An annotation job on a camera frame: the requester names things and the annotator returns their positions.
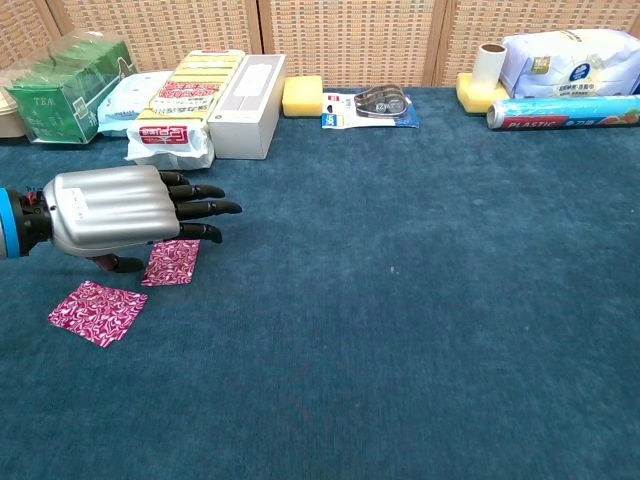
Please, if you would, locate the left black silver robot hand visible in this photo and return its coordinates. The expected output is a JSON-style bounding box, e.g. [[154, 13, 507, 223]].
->
[[42, 164, 244, 275]]

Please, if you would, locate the light blue wet wipes pack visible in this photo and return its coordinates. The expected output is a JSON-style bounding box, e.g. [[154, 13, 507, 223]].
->
[[96, 69, 175, 138]]

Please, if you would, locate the green tea bag box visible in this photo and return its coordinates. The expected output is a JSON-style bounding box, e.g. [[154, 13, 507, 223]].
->
[[4, 30, 139, 146]]

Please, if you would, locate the yellow green sponge multipack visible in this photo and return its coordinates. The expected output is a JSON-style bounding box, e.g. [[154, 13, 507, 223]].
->
[[123, 48, 247, 172]]

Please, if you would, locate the beige lunch box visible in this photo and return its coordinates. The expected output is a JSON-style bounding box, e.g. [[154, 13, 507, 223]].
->
[[0, 69, 30, 140]]

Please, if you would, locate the long white power strip box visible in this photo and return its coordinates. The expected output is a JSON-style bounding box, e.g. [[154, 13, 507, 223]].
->
[[206, 53, 288, 161]]

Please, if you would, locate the plain yellow sponge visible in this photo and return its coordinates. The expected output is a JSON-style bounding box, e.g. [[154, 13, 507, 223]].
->
[[281, 74, 325, 119]]

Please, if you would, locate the correction tape blister pack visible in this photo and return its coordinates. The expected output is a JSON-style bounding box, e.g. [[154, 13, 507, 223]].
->
[[321, 84, 420, 130]]

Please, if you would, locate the woven bamboo folding screen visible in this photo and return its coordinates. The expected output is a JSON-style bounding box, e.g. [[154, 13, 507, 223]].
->
[[0, 0, 640, 90]]

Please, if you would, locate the dark blue felt mat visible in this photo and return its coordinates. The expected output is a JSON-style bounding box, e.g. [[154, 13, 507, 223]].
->
[[0, 85, 640, 480]]

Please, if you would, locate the yellow sponge with green base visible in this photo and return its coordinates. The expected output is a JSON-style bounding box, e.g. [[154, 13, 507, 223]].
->
[[455, 72, 511, 117]]

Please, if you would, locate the white lint roller refill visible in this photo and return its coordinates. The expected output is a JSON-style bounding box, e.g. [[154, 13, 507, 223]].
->
[[472, 42, 509, 99]]

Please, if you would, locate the blue plastic wrap roll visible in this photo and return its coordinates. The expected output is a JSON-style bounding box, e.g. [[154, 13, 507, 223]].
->
[[486, 94, 640, 132]]

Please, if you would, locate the white blue tissue pack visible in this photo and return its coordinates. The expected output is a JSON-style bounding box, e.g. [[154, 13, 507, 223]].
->
[[499, 28, 640, 100]]

